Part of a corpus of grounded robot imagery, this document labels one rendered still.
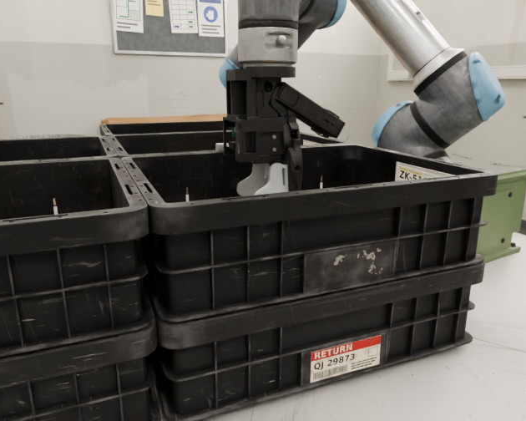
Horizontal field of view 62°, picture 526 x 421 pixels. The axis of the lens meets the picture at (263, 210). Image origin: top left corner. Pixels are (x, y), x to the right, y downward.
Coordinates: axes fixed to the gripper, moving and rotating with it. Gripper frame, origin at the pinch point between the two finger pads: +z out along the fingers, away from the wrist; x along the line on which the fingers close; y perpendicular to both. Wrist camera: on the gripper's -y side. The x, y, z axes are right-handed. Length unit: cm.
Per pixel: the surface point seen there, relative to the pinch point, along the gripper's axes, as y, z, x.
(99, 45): 1, -46, -308
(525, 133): -267, 15, -160
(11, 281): 31.4, -3.4, 17.9
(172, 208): 18.9, -8.0, 18.6
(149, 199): 20.2, -8.0, 15.0
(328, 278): 3.3, 1.3, 18.3
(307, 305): 6.0, 3.5, 18.8
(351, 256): 0.7, -0.7, 18.3
